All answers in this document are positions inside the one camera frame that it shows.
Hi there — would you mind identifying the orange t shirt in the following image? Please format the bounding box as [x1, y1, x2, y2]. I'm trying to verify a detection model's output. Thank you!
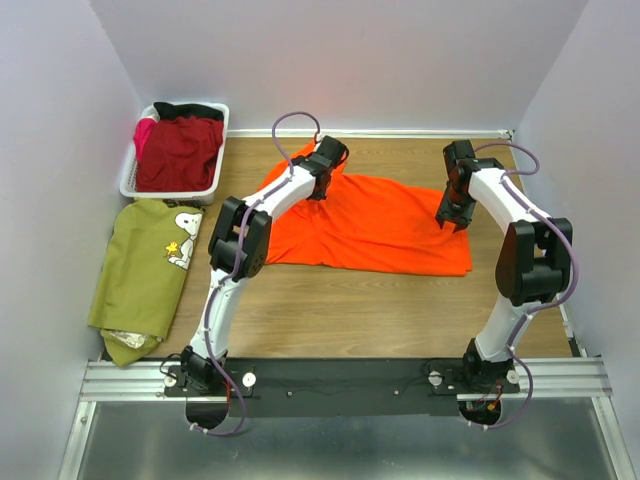
[266, 165, 472, 276]

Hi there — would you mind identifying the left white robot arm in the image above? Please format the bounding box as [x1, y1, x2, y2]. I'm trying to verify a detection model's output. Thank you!
[180, 136, 349, 391]

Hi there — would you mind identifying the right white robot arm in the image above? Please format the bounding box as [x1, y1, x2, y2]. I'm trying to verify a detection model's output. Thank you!
[435, 140, 577, 392]

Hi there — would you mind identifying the dark red t shirt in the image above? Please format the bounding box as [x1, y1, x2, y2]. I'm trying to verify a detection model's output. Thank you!
[136, 117, 224, 192]

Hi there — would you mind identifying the black t shirt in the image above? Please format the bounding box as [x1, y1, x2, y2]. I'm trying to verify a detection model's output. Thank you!
[153, 102, 225, 121]

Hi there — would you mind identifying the pink t shirt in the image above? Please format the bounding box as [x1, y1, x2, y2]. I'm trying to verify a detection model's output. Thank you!
[133, 116, 157, 159]

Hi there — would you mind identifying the olive green snoopy t shirt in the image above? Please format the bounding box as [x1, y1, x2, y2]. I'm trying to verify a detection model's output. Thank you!
[88, 199, 205, 367]

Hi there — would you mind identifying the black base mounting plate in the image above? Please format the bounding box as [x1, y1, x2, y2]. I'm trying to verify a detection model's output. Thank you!
[161, 355, 520, 424]

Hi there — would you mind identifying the aluminium frame rail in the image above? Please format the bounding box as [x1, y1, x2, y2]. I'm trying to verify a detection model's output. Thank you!
[79, 357, 613, 402]

